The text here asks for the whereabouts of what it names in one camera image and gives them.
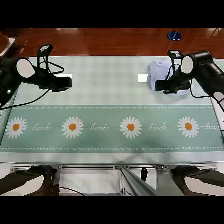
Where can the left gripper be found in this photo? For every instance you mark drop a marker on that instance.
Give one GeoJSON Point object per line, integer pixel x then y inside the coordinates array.
{"type": "Point", "coordinates": [59, 84]}

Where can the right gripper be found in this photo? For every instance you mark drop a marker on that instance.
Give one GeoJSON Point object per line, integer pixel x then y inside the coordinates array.
{"type": "Point", "coordinates": [171, 86]}

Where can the light blue shirt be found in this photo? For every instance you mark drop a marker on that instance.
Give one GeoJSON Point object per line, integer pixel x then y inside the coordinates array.
{"type": "Point", "coordinates": [157, 70]}

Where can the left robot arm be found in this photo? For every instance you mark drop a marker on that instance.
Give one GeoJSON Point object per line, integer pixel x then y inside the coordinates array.
{"type": "Point", "coordinates": [10, 78]}

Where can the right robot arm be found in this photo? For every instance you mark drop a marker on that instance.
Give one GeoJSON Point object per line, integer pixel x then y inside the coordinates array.
{"type": "Point", "coordinates": [208, 71]}

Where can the blue round disc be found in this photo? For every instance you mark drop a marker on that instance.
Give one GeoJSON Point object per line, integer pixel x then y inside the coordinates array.
{"type": "Point", "coordinates": [174, 35]}

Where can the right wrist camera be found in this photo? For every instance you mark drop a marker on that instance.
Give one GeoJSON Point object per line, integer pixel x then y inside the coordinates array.
{"type": "Point", "coordinates": [174, 54]}

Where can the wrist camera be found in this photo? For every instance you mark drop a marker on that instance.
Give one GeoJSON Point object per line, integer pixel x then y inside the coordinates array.
{"type": "Point", "coordinates": [44, 49]}
{"type": "Point", "coordinates": [174, 54]}

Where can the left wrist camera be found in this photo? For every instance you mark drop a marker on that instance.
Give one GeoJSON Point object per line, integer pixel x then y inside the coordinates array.
{"type": "Point", "coordinates": [44, 49]}

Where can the silver frame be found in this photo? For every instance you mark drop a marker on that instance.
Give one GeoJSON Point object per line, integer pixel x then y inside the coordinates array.
{"type": "Point", "coordinates": [136, 185]}

